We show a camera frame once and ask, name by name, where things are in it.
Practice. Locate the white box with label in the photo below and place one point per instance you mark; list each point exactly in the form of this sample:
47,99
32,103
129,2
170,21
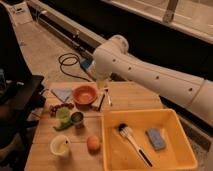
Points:
20,13

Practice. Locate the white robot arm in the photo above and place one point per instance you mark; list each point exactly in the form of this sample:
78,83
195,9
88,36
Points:
193,93

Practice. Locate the black and white dish brush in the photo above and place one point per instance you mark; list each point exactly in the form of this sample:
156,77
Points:
126,132

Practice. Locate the small wooden block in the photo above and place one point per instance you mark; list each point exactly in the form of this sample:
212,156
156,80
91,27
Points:
96,105

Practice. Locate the cream white mug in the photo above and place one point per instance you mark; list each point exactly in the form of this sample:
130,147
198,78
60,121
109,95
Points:
60,146

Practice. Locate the green plastic cup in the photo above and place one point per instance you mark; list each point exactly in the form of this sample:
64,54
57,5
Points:
63,114

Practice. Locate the green pepper toy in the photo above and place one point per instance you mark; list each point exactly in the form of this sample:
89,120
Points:
63,126

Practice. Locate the light blue towel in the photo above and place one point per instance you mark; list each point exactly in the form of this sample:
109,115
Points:
62,94

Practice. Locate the dark red grape bunch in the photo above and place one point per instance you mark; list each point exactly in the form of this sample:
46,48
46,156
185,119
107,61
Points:
54,108

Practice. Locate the orange fruit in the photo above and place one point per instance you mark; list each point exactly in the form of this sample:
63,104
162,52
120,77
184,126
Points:
93,143

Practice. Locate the orange bowl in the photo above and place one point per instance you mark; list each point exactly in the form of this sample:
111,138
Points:
84,95

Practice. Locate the small metal cup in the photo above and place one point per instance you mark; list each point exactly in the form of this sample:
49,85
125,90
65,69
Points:
77,119

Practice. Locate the blue and grey device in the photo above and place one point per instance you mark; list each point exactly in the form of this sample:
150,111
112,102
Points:
87,65

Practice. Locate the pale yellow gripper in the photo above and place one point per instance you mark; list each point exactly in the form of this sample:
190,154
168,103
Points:
101,83

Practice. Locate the blue sponge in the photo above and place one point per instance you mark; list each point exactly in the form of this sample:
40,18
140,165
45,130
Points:
155,139

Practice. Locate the yellow plastic bin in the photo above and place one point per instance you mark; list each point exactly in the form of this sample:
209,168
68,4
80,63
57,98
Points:
145,140

